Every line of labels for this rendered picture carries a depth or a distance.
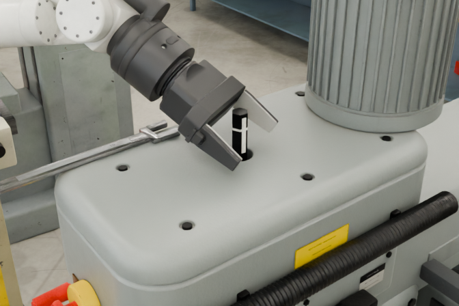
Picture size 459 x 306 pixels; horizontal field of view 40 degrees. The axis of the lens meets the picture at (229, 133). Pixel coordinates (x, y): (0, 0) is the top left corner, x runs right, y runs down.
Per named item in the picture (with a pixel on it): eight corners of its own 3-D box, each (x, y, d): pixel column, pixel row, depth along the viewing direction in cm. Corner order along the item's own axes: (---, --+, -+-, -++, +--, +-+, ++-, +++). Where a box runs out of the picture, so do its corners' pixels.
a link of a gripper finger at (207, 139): (233, 171, 76) (194, 138, 77) (245, 156, 74) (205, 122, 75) (227, 178, 75) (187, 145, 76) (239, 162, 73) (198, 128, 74)
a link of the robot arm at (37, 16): (116, 41, 78) (20, 46, 82) (144, 39, 87) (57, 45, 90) (112, -13, 77) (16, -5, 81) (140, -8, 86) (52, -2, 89)
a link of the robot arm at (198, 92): (225, 119, 88) (160, 65, 89) (257, 70, 82) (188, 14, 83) (177, 162, 78) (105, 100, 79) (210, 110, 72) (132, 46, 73)
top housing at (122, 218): (149, 392, 68) (138, 280, 60) (52, 263, 87) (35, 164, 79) (427, 231, 93) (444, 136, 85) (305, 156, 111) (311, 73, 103)
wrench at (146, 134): (3, 199, 72) (2, 192, 72) (-9, 184, 75) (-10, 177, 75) (179, 135, 85) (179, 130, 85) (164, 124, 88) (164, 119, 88)
